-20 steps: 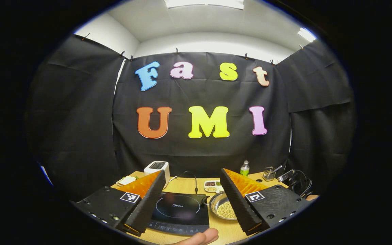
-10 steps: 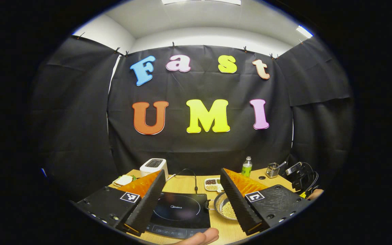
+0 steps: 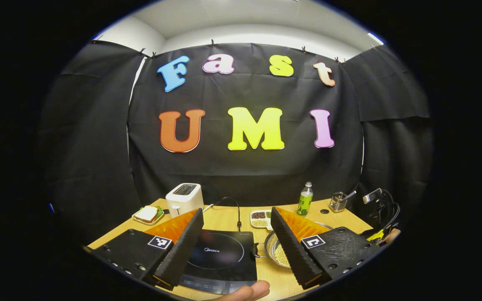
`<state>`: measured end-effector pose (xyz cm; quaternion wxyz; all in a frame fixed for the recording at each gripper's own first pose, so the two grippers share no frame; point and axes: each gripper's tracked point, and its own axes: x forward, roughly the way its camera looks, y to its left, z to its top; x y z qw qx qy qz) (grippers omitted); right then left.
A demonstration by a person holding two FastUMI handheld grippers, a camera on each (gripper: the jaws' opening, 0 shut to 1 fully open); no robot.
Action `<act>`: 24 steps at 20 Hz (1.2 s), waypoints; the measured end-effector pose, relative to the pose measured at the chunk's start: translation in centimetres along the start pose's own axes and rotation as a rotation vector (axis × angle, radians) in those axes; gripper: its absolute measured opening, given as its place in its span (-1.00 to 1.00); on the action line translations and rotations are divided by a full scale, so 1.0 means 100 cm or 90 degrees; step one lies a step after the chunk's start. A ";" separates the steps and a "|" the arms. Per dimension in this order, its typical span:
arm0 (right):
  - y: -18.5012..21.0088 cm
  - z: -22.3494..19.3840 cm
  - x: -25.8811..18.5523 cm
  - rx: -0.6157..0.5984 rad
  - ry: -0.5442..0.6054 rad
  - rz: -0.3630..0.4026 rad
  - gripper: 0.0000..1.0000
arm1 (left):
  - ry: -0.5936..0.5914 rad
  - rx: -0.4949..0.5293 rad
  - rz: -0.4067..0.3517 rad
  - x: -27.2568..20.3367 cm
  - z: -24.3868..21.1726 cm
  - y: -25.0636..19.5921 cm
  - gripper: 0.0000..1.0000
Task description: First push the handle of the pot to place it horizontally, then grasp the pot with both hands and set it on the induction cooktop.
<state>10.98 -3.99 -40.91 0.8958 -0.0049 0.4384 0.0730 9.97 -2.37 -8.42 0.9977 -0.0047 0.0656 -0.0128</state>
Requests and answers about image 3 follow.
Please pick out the white toaster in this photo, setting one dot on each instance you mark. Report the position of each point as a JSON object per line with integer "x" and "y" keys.
{"x": 182, "y": 200}

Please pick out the metal spoon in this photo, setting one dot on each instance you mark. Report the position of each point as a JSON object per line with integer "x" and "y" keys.
{"x": 351, "y": 194}

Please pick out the sandwich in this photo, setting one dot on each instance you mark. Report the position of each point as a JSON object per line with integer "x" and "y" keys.
{"x": 147, "y": 214}

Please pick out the ceiling light panel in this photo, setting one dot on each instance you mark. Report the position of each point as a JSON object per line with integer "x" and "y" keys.
{"x": 375, "y": 38}

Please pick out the white sandwich plate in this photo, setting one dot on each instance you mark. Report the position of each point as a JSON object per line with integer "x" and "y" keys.
{"x": 140, "y": 220}

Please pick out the metal mesh utensil holder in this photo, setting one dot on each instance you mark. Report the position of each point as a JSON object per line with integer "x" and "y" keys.
{"x": 337, "y": 204}

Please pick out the stainless steel pot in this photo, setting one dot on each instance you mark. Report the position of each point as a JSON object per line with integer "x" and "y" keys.
{"x": 270, "y": 242}

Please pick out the white divided bean plate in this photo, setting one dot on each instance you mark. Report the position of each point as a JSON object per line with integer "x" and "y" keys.
{"x": 260, "y": 217}

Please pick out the black backdrop cloth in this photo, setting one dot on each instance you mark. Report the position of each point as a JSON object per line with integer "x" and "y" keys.
{"x": 245, "y": 175}

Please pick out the black induction cooktop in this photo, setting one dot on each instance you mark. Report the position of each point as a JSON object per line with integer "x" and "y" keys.
{"x": 224, "y": 255}

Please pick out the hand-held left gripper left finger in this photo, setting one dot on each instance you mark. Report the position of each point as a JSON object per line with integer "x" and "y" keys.
{"x": 182, "y": 251}

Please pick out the pile of soybeans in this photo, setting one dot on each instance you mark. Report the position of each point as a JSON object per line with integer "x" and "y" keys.
{"x": 282, "y": 255}

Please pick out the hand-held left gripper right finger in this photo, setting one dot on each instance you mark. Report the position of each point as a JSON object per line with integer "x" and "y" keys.
{"x": 291, "y": 251}

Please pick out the green label drink bottle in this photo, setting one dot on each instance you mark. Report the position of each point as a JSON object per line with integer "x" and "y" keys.
{"x": 304, "y": 202}

